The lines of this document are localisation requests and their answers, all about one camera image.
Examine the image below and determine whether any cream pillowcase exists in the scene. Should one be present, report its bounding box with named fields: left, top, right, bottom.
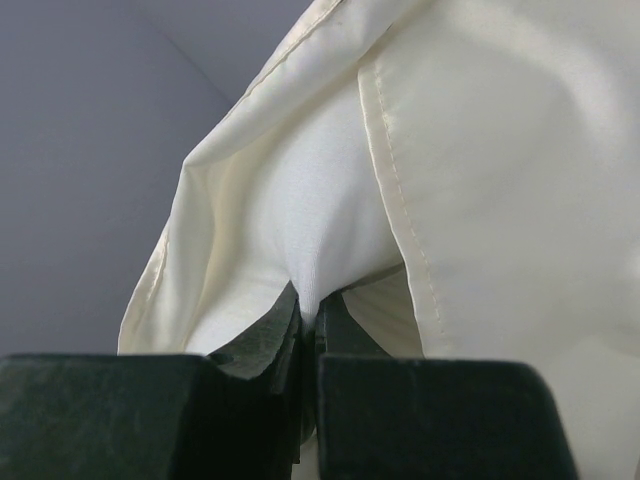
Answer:
left=118, top=1, right=639, bottom=479

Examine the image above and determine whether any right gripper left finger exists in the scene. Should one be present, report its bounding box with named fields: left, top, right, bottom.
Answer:
left=1, top=286, right=302, bottom=479

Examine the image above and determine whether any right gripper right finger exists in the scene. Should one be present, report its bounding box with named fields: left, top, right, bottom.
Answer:
left=315, top=293, right=578, bottom=479

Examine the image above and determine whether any white pillow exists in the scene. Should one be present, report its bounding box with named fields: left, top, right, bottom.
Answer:
left=240, top=84, right=401, bottom=345

